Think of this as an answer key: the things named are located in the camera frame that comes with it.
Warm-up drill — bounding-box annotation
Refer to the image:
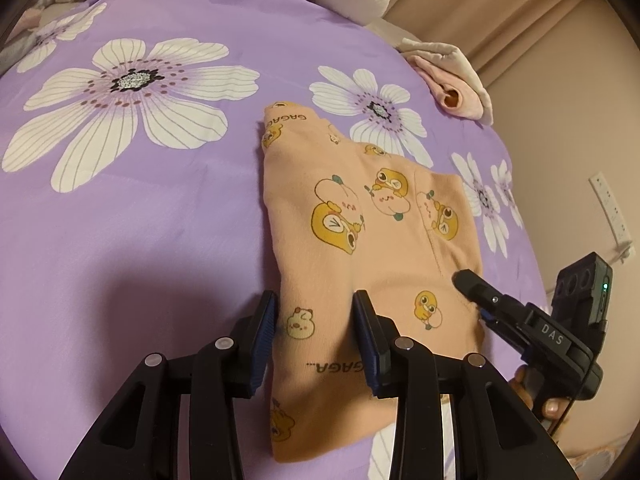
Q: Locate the pink folded garment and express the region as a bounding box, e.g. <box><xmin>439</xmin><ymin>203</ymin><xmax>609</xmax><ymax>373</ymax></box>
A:
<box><xmin>417</xmin><ymin>55</ymin><xmax>487</xmax><ymax>119</ymax></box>

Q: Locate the cream folded cloth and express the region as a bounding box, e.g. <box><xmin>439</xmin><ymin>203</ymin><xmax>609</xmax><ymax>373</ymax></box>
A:
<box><xmin>397</xmin><ymin>37</ymin><xmax>494</xmax><ymax>126</ymax></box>

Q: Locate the person's right hand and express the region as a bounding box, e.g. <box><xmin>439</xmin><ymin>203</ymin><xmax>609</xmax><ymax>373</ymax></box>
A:
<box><xmin>512</xmin><ymin>364</ymin><xmax>573</xmax><ymax>436</ymax></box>

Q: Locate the orange cartoon print shirt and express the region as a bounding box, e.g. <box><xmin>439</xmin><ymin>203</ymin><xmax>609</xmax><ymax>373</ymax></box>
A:
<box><xmin>260</xmin><ymin>101</ymin><xmax>485</xmax><ymax>463</ymax></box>

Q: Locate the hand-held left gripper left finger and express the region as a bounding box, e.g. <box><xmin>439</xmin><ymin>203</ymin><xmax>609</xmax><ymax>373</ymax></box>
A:
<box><xmin>57</xmin><ymin>290</ymin><xmax>278</xmax><ymax>480</ymax></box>

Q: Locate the beige curtain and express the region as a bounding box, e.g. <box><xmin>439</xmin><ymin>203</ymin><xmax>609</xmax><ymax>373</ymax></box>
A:
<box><xmin>385</xmin><ymin>0</ymin><xmax>611</xmax><ymax>92</ymax></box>

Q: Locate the purple floral blanket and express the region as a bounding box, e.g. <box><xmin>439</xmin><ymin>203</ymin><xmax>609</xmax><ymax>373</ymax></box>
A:
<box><xmin>0</xmin><ymin>0</ymin><xmax>551</xmax><ymax>480</ymax></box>

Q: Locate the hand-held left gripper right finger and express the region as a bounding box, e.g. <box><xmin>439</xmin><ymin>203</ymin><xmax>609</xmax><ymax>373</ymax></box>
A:
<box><xmin>352</xmin><ymin>290</ymin><xmax>566</xmax><ymax>480</ymax></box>

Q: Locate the white wall socket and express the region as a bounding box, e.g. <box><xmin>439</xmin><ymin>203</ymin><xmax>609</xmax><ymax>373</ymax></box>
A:
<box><xmin>589</xmin><ymin>172</ymin><xmax>633</xmax><ymax>261</ymax></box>

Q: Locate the black cable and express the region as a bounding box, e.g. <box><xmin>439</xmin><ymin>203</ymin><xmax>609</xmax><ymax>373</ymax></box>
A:
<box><xmin>549</xmin><ymin>396</ymin><xmax>575</xmax><ymax>436</ymax></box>

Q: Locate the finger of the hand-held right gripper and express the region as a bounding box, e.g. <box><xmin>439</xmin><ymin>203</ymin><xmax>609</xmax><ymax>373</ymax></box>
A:
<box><xmin>452</xmin><ymin>269</ymin><xmax>531</xmax><ymax>333</ymax></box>
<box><xmin>479</xmin><ymin>309</ymin><xmax>524</xmax><ymax>349</ymax></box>

